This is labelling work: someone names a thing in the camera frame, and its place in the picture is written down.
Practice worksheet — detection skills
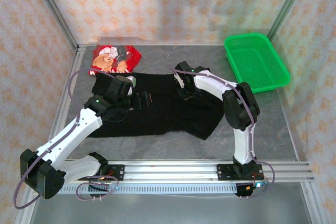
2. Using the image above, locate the black t-shirt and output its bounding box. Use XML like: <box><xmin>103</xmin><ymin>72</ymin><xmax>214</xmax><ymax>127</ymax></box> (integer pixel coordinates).
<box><xmin>89</xmin><ymin>71</ymin><xmax>224</xmax><ymax>141</ymax></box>

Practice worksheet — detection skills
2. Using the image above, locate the red printed t-shirt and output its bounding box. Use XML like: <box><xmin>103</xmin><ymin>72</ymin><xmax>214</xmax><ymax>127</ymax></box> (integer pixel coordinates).
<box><xmin>89</xmin><ymin>45</ymin><xmax>142</xmax><ymax>77</ymax></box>

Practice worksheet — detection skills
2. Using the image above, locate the green plastic basket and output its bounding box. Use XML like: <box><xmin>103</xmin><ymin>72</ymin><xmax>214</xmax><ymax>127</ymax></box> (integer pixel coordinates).
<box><xmin>223</xmin><ymin>33</ymin><xmax>291</xmax><ymax>93</ymax></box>

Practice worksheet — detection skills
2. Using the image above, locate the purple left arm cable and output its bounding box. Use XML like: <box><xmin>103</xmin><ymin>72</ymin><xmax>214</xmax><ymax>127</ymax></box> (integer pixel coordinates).
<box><xmin>13</xmin><ymin>68</ymin><xmax>119</xmax><ymax>210</ymax></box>

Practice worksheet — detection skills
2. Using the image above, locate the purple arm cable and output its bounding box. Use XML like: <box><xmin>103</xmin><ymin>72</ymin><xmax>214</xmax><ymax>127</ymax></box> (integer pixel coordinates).
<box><xmin>13</xmin><ymin>68</ymin><xmax>119</xmax><ymax>210</ymax></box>
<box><xmin>172</xmin><ymin>68</ymin><xmax>276</xmax><ymax>200</ymax></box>

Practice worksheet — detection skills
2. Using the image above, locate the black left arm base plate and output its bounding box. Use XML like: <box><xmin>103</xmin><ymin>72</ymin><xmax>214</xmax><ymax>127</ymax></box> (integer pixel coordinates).
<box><xmin>101</xmin><ymin>164</ymin><xmax>125</xmax><ymax>182</ymax></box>

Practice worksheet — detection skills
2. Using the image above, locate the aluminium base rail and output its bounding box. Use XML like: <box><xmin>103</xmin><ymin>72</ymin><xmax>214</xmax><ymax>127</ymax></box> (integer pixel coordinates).
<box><xmin>60</xmin><ymin>159</ymin><xmax>316</xmax><ymax>183</ymax></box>

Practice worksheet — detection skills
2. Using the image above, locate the slotted grey cable duct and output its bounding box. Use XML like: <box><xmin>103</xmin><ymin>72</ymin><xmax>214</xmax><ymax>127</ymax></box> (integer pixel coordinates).
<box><xmin>59</xmin><ymin>183</ymin><xmax>238</xmax><ymax>195</ymax></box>

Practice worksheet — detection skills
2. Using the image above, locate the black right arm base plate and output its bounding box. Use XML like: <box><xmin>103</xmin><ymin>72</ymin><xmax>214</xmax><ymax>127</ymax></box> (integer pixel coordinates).
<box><xmin>216</xmin><ymin>163</ymin><xmax>264</xmax><ymax>182</ymax></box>

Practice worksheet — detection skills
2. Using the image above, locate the aluminium corner post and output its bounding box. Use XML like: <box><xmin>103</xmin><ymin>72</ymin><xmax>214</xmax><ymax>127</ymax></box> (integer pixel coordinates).
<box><xmin>27</xmin><ymin>0</ymin><xmax>79</xmax><ymax>50</ymax></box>
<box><xmin>267</xmin><ymin>0</ymin><xmax>312</xmax><ymax>41</ymax></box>

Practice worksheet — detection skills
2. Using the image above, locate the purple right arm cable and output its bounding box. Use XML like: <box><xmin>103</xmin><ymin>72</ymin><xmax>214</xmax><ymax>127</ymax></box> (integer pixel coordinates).
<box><xmin>172</xmin><ymin>68</ymin><xmax>276</xmax><ymax>200</ymax></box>

